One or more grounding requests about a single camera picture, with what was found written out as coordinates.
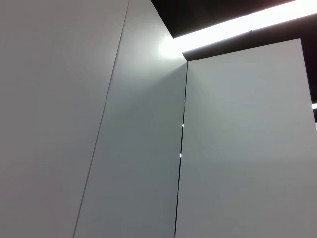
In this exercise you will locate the long bright ceiling light strip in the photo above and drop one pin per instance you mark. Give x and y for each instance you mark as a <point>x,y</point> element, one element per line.
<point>247,22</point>

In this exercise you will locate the small ceiling light strip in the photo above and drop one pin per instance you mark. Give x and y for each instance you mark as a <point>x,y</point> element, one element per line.
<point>314,105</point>

